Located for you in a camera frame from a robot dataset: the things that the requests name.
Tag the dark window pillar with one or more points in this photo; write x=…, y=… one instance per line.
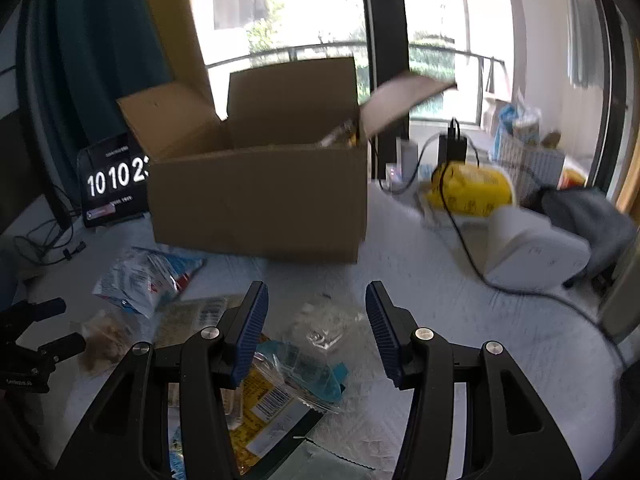
x=382, y=60

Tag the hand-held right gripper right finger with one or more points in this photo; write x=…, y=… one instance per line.
x=385, y=340

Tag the teal yellow snack packet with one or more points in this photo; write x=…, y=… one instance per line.
x=295, y=375

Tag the brown cardboard box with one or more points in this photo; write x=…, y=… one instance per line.
x=260, y=200

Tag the blue white snack packet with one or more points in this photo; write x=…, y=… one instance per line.
x=145, y=275

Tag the balcony railing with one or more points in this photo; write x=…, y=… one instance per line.
x=300, y=52

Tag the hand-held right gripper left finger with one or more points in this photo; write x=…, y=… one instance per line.
x=247, y=332

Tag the yellow plastic bag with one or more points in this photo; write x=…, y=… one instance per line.
x=470, y=190

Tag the small clear brown snack packet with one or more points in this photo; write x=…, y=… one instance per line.
x=107, y=342

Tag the small white box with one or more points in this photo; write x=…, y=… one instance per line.
x=407, y=160

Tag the white device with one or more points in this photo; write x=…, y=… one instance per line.
x=535, y=250

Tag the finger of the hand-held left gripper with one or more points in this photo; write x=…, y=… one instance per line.
x=55, y=346
x=35, y=311

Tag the black charger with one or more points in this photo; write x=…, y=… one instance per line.
x=452, y=147

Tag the teal curtain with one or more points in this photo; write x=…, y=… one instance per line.
x=100, y=35

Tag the clear crinkled snack packet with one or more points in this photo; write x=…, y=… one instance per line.
x=325, y=330

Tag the black tablet clock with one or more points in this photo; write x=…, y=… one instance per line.
x=110, y=185

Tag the grey cloth bag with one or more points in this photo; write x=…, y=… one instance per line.
x=590, y=225

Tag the yellow curtain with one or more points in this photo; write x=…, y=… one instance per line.
x=175, y=25

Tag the white mesh basket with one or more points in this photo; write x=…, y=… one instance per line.
x=535, y=165

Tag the blue white cartons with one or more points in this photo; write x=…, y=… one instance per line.
x=517, y=122

